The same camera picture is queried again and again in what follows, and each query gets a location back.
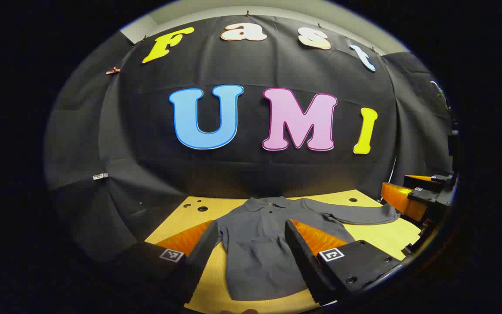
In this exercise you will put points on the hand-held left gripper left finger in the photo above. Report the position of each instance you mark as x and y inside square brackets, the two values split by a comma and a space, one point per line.
[198, 261]

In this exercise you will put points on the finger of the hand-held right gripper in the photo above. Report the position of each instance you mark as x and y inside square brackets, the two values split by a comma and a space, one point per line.
[401, 200]
[425, 181]

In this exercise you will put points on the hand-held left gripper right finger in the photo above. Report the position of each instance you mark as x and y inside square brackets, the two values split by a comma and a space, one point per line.
[307, 261]

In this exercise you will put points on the grey long-sleeved polo shirt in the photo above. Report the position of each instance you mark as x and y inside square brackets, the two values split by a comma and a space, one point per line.
[259, 248]

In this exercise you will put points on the white cloth clip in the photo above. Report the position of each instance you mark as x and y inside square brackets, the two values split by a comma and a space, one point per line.
[100, 176]

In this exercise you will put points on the black backdrop cloth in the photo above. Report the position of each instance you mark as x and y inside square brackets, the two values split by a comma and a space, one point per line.
[146, 131]

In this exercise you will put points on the copper cloth clip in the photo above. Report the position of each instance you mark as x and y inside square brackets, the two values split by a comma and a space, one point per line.
[112, 70]

